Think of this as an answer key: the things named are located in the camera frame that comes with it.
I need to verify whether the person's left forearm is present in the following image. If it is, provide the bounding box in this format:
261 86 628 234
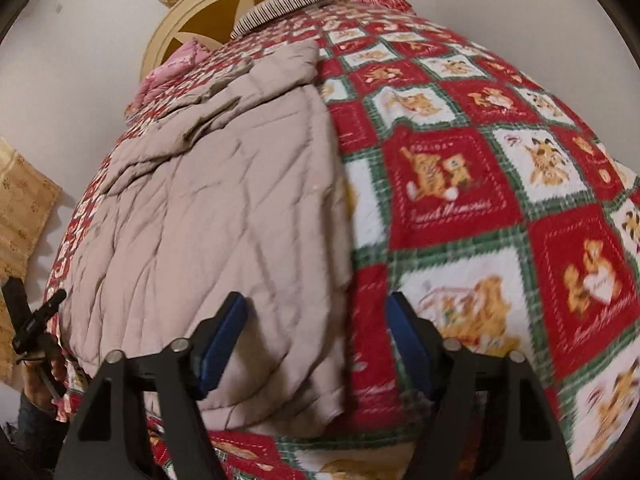
16 392 72 472

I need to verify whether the person's left hand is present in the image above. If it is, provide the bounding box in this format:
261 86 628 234
22 347 68 414

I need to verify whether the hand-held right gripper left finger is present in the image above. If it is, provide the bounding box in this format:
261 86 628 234
52 291 249 480

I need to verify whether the cream and brown headboard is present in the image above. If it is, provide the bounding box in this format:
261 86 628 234
141 0 359 79

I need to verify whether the red checkered printed quilt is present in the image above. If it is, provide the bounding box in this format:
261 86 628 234
42 0 640 480

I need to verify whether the beige quilted puffer jacket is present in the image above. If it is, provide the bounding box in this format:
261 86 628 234
59 40 359 434

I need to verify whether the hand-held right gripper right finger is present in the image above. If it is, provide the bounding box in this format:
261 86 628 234
387 291 574 480

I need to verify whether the striped pillow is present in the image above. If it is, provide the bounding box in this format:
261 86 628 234
230 0 342 40

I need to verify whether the wide beige floral curtain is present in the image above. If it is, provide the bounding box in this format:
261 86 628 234
0 135 64 387

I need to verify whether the pink crumpled cloth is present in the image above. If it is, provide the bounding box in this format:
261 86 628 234
125 40 214 112

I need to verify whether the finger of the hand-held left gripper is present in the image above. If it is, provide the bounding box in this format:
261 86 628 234
12 288 69 354
1 277 27 322

